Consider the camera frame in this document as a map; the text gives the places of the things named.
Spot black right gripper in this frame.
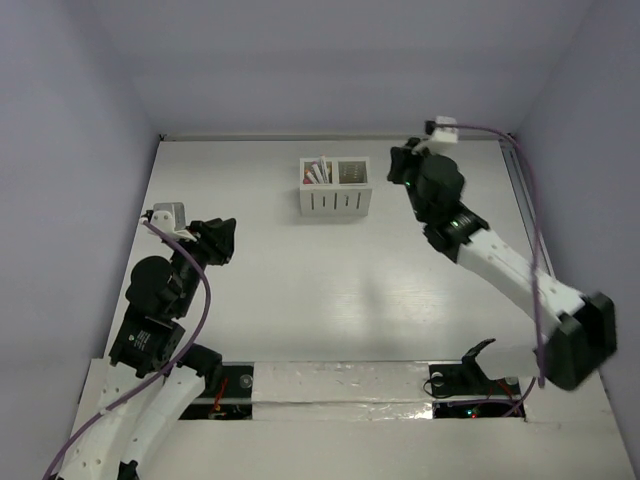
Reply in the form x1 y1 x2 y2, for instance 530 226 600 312
388 136 444 222

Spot white marker yellow cap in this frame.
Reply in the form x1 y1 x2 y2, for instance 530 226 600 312
326 162 334 184

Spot white marker pink caps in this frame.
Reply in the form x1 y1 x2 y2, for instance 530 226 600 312
303 171 317 184

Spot white marker orange cap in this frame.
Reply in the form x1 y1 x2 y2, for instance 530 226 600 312
305 171 320 184

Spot white marker salmon cap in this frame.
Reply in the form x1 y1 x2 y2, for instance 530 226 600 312
319 155 328 184

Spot white marker purple cap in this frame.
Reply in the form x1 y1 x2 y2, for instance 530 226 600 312
312 162 326 184

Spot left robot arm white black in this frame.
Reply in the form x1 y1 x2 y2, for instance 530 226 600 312
44 210 237 479

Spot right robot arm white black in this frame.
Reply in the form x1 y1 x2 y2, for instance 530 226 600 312
387 137 617 391

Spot white two-compartment slotted organizer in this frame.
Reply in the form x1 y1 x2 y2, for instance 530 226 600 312
299 156 373 217

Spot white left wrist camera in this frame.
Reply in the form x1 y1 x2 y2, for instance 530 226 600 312
139 202 196 241

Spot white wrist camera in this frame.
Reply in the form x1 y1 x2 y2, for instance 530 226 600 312
412 116 459 154
139 202 196 241

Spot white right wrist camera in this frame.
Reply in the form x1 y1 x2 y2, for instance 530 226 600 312
412 116 459 154

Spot aluminium rail right side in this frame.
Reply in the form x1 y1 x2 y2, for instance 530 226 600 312
499 134 581 356

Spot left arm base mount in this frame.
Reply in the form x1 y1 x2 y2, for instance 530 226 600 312
192 362 254 420

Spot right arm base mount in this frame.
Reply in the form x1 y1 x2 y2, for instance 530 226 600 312
422 363 526 419

